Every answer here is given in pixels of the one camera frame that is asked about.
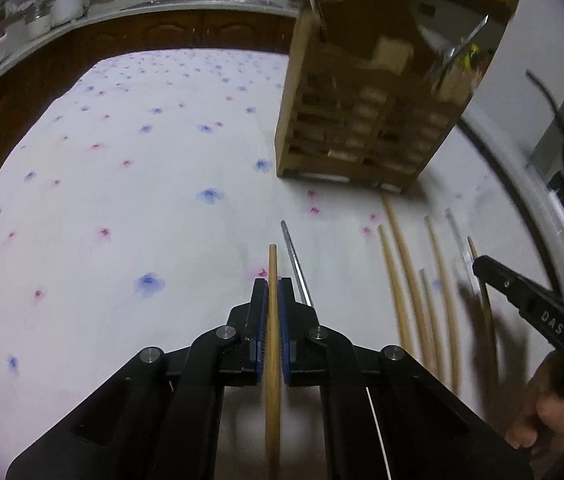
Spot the person right hand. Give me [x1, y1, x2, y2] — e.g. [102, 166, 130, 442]
[506, 351, 564, 453]

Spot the floral white tablecloth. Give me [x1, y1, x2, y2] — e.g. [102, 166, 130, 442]
[0, 49, 547, 477]

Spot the wooden chopstick long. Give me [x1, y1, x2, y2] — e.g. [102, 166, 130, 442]
[382, 194, 438, 373]

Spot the wooden chopstick short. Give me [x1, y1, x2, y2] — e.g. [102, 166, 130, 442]
[378, 224, 413, 353]

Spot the white steel pot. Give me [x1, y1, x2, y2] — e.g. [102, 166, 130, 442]
[47, 0, 84, 27]

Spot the metal chopstick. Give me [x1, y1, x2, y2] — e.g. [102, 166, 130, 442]
[281, 220, 313, 307]

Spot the wooden utensil holder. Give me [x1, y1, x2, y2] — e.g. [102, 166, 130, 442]
[275, 0, 474, 192]

